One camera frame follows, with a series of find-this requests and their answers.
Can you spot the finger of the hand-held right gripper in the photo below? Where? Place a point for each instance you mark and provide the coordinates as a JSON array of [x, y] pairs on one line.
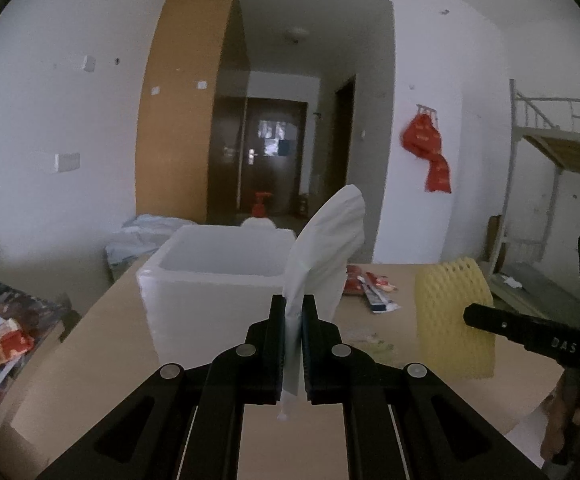
[[530, 332]]

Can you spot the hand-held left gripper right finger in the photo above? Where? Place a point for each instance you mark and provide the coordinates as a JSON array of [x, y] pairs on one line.
[[310, 350]]

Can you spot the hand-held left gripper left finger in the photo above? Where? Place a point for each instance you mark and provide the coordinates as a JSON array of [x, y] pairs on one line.
[[276, 350]]

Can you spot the white foam box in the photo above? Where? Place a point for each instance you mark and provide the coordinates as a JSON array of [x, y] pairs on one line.
[[204, 310]]

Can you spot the yellow foam net sleeve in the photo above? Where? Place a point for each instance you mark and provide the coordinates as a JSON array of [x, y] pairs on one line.
[[450, 285]]

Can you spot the white foam pouch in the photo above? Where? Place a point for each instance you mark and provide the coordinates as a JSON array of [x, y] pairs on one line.
[[327, 240]]

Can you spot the person's right hand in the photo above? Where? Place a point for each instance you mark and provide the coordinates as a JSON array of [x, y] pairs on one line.
[[557, 420]]

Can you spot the crumpled white paper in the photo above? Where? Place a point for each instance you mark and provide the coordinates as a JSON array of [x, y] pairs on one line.
[[512, 281]]

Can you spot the brown wooden board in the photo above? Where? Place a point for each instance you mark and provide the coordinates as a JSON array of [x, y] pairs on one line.
[[495, 240]]

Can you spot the small red white packet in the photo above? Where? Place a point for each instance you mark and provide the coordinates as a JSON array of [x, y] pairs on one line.
[[382, 282]]

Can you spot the white metal bunk bed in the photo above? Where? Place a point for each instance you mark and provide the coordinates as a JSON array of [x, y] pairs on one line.
[[570, 145]]

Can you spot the white lotion bottle red cap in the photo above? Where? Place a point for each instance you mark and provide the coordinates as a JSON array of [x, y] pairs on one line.
[[261, 205]]

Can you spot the dark wooden entrance door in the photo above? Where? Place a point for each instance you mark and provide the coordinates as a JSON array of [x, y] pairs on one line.
[[295, 185]]

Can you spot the white bag behind table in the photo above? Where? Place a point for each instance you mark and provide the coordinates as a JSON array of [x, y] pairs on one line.
[[139, 230]]

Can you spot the small red bag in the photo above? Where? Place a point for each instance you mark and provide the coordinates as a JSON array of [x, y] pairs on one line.
[[439, 175]]

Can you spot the blue paper sheet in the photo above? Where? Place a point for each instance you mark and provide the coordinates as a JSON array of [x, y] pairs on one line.
[[285, 147]]

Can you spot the grey photo sheet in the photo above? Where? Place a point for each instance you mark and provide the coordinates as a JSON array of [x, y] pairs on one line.
[[270, 130]]

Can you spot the large red bag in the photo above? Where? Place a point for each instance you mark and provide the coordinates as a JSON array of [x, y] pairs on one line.
[[422, 135]]

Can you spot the side table with patterned cloth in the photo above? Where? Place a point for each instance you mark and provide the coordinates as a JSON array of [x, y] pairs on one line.
[[29, 300]]

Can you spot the wooden wardrobe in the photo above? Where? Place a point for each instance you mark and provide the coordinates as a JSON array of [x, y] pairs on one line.
[[179, 110]]

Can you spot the orange red packet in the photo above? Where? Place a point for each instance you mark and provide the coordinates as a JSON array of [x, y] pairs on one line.
[[12, 342]]

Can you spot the ceiling lamp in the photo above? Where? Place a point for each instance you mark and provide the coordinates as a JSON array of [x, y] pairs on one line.
[[297, 34]]

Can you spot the white wall hook rack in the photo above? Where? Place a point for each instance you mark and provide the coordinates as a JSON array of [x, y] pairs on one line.
[[427, 108]]

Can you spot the wide white wall socket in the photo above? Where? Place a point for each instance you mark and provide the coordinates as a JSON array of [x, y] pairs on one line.
[[67, 162]]

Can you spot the square white wall socket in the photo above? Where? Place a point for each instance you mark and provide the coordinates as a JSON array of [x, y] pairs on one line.
[[88, 63]]

